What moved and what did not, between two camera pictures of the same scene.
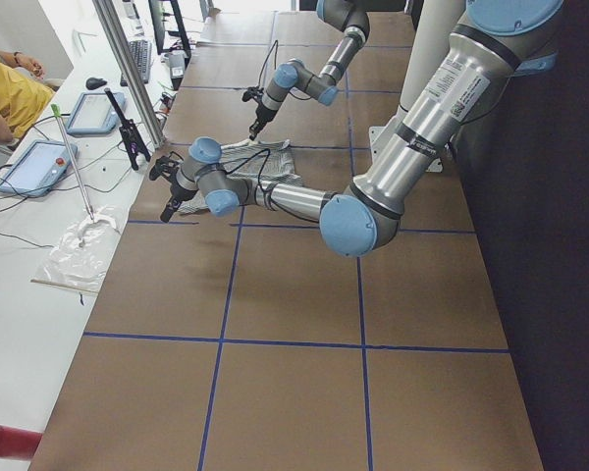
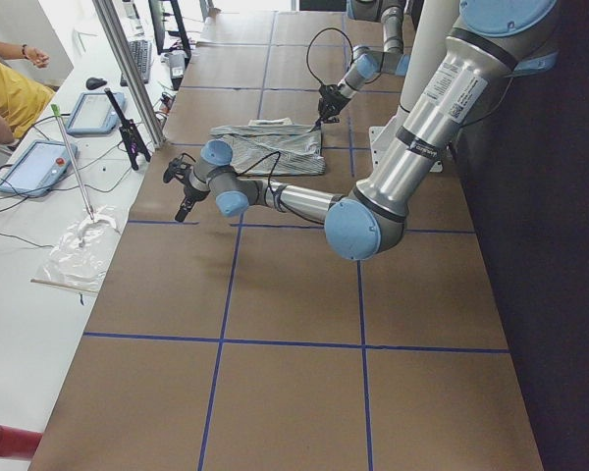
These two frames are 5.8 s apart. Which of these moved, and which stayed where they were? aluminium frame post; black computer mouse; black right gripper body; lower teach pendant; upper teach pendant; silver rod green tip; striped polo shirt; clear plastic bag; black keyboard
Moved: striped polo shirt; black right gripper body
Stayed: aluminium frame post; upper teach pendant; clear plastic bag; silver rod green tip; lower teach pendant; black keyboard; black computer mouse
